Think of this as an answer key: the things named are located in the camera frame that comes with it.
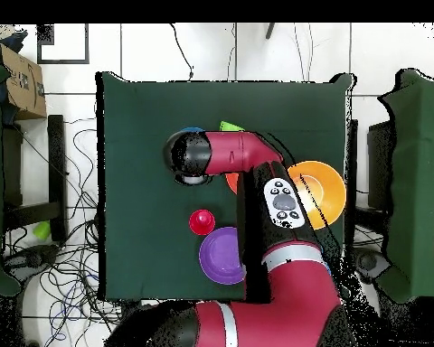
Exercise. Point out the orange bowl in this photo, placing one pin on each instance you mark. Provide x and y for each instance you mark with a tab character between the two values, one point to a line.
233	180

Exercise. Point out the small blue bowl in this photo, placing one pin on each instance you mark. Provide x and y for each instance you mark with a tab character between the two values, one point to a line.
191	129

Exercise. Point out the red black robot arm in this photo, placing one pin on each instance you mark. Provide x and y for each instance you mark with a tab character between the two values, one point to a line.
285	318

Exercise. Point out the red cup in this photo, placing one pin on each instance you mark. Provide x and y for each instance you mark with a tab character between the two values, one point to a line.
201	222

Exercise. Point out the purple bowl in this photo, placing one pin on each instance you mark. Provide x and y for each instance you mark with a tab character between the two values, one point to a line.
217	260

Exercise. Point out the dark green tablecloth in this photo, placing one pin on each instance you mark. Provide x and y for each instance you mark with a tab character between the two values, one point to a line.
137	235

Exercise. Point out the large yellow bowl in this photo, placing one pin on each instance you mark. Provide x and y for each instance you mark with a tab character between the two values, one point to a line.
332	191

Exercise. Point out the black box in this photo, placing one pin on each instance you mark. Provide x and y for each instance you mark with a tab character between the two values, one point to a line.
379	162

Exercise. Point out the dark grey caster foot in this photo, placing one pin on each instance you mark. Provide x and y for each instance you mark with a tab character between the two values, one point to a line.
32	257
368	262

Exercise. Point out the dark grey rod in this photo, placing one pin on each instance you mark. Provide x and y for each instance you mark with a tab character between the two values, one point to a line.
270	30

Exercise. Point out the light green plastic cup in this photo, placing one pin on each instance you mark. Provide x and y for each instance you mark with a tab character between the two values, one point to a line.
41	230

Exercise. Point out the cardboard box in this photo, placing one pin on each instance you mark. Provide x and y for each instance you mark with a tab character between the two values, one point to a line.
25	86

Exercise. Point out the black metal frame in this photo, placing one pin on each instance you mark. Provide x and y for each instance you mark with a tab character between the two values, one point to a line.
56	162

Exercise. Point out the grey square frame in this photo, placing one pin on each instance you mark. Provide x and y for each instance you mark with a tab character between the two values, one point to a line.
45	36

